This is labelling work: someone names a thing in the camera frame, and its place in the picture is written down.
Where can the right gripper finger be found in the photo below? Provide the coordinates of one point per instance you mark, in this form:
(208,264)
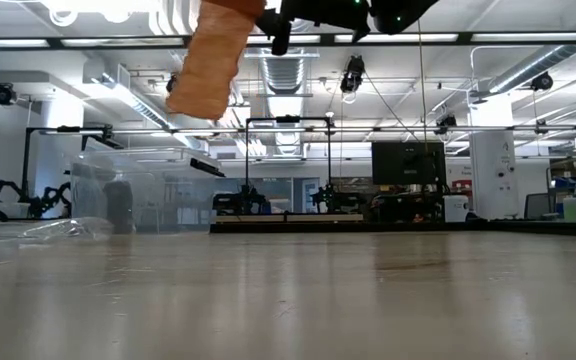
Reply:
(280,32)

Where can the orange elastic bandage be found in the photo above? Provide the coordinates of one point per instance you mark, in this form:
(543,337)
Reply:
(213,60)

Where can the clear plastic container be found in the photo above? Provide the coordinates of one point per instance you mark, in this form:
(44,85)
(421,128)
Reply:
(168,195)

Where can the clear plastic bag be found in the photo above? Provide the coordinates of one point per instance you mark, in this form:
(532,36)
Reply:
(68,230)

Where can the black background robot arm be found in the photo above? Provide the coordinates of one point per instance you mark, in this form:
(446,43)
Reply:
(335,200)
(238,200)

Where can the black monitor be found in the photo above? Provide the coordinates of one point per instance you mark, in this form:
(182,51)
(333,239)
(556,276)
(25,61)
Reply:
(408,162)

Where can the white column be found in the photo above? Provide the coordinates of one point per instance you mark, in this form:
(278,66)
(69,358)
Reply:
(493,160)

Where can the small white device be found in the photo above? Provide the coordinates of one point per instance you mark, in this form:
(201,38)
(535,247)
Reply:
(455,207)

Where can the grey chair back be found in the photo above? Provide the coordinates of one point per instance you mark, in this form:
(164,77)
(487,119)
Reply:
(537,206)

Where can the black ceiling camera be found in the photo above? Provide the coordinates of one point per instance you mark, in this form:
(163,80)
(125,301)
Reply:
(353,75)
(445,122)
(170,83)
(542,81)
(4,94)

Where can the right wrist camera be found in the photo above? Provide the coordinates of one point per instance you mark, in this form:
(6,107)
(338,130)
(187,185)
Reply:
(398,15)

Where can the black table frame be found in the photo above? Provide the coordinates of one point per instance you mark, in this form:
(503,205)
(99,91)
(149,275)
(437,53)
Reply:
(418,227)

